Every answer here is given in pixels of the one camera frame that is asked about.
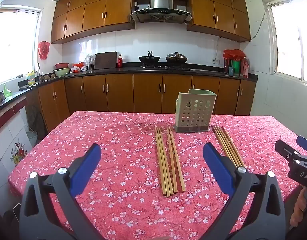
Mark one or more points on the red floral tablecloth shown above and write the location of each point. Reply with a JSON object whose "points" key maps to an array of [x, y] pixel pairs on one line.
{"points": [[118, 155]]}

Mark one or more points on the green box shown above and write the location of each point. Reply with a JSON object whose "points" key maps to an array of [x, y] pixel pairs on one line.
{"points": [[237, 67]]}

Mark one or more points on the wooden base cabinets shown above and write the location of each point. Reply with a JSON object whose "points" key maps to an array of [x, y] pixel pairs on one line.
{"points": [[118, 92]]}

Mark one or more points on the red and white plastic bag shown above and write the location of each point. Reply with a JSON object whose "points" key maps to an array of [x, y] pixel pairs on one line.
{"points": [[78, 67]]}

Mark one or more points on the dark wooden cutting board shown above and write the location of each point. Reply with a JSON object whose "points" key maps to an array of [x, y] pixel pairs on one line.
{"points": [[105, 60]]}

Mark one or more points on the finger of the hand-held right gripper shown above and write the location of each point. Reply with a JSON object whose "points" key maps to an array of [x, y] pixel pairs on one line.
{"points": [[306, 145], [284, 150]]}

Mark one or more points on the window beside sink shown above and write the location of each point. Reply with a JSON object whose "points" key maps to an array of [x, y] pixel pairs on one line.
{"points": [[16, 45]]}

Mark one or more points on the dark sauce bottles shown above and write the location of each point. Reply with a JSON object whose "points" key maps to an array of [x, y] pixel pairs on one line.
{"points": [[228, 65]]}

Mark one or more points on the green funnel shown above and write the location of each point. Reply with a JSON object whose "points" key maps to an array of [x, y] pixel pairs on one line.
{"points": [[7, 92]]}

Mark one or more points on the black kitchen countertop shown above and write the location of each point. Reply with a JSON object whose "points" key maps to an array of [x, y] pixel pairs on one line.
{"points": [[168, 71]]}

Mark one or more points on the bamboo chopstick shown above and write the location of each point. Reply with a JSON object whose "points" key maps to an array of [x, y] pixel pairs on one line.
{"points": [[166, 160], [230, 145], [172, 160], [223, 145], [227, 145], [163, 160], [177, 160], [160, 160]]}

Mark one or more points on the steel range hood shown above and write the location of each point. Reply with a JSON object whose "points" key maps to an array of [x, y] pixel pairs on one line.
{"points": [[161, 0]]}

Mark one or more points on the window beside bottles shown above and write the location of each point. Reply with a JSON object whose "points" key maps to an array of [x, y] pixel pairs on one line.
{"points": [[291, 40]]}

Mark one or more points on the red basin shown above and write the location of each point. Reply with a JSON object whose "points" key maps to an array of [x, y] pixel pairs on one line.
{"points": [[61, 65]]}

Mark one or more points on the person's right hand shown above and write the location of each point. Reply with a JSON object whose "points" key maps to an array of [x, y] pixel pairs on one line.
{"points": [[299, 205]]}

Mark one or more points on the small teal box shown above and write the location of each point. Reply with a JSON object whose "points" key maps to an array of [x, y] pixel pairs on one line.
{"points": [[231, 70]]}

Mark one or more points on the crumpled red plastic bag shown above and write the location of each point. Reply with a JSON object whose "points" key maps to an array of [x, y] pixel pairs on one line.
{"points": [[233, 54]]}

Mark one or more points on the glass jar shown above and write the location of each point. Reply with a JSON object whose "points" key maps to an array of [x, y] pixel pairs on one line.
{"points": [[89, 61]]}

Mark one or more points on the metal faucet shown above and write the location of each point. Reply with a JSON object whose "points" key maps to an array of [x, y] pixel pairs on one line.
{"points": [[39, 72]]}

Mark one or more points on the green basin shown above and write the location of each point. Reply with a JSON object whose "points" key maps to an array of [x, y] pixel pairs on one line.
{"points": [[61, 72]]}

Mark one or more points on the red bottle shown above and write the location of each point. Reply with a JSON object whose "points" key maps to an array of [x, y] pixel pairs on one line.
{"points": [[119, 62]]}

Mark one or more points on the yellow detergent bottle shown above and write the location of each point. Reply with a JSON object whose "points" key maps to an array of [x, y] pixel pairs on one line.
{"points": [[31, 78]]}

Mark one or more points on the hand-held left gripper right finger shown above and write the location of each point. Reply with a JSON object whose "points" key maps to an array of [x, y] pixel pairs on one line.
{"points": [[218, 162]]}

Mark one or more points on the black wok with lid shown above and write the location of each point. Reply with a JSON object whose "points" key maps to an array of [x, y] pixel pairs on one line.
{"points": [[176, 58]]}

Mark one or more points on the red-labelled oil bottle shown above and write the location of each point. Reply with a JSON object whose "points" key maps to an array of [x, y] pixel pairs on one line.
{"points": [[245, 67]]}

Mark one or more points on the wooden wall cabinet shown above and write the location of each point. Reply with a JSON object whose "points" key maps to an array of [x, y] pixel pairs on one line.
{"points": [[218, 12], [93, 12]]}

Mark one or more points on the grey perforated utensil holder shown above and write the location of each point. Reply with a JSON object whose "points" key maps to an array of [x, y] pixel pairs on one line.
{"points": [[193, 112]]}

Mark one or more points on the white wall socket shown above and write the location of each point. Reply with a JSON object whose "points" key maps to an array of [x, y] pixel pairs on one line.
{"points": [[215, 61]]}

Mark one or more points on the black gas stove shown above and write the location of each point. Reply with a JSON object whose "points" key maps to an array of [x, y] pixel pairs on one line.
{"points": [[163, 68]]}

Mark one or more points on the hanging red plastic bag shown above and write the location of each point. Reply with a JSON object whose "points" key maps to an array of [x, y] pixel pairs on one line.
{"points": [[43, 50]]}

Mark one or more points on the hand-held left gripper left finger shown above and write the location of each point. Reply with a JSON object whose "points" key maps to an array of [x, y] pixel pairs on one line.
{"points": [[86, 165]]}

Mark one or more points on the metal bucket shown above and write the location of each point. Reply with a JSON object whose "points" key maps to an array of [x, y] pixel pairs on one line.
{"points": [[31, 138]]}

